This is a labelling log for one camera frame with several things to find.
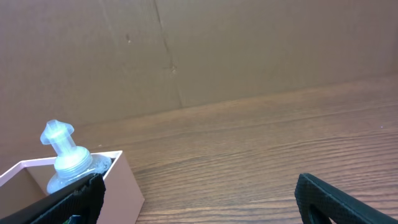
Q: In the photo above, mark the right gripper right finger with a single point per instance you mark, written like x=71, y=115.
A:
x=320, y=202

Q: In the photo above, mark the clear soap pump bottle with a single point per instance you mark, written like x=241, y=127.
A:
x=72, y=162

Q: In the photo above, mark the white cardboard box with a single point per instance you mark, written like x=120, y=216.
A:
x=26, y=183

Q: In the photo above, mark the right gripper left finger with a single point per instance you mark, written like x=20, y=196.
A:
x=79, y=202

